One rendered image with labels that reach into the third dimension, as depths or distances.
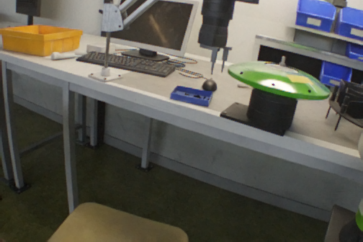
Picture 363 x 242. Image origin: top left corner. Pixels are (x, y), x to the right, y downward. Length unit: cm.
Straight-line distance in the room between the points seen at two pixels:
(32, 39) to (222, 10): 105
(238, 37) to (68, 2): 147
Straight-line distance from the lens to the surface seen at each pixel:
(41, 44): 143
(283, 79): 74
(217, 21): 64
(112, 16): 103
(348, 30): 154
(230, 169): 204
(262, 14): 175
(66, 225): 85
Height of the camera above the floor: 122
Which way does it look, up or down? 20 degrees down
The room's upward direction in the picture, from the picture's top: 8 degrees clockwise
